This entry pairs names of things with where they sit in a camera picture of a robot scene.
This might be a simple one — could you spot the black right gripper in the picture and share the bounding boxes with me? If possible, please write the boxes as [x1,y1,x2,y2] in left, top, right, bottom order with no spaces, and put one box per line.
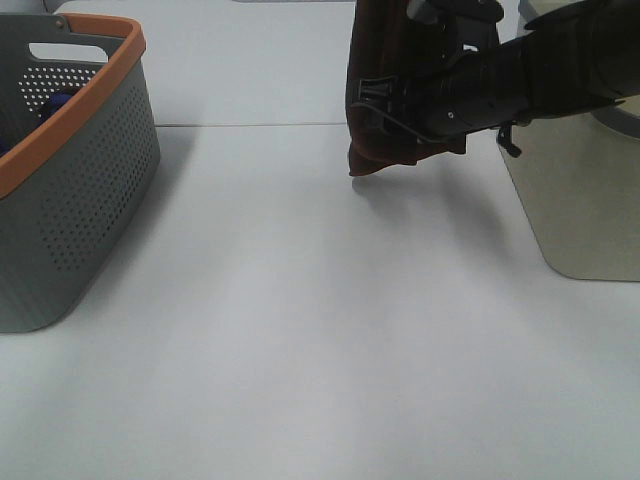
[349,1,503,143]

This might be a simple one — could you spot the brown towel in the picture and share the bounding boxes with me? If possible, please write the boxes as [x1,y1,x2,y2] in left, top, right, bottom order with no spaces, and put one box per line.
[345,0,466,177]

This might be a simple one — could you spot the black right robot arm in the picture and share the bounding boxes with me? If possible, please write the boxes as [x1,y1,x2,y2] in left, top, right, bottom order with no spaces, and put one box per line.
[346,1,639,163]

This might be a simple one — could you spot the beige basket with grey rim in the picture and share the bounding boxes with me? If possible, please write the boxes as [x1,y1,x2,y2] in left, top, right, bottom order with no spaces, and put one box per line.
[504,1,639,282]

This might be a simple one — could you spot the grey basket with orange rim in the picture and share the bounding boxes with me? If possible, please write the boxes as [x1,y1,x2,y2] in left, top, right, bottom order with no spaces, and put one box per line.
[1,13,160,334]

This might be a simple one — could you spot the blue cloth in basket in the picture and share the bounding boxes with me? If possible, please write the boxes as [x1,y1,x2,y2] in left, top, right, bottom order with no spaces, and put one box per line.
[1,88,79,155]

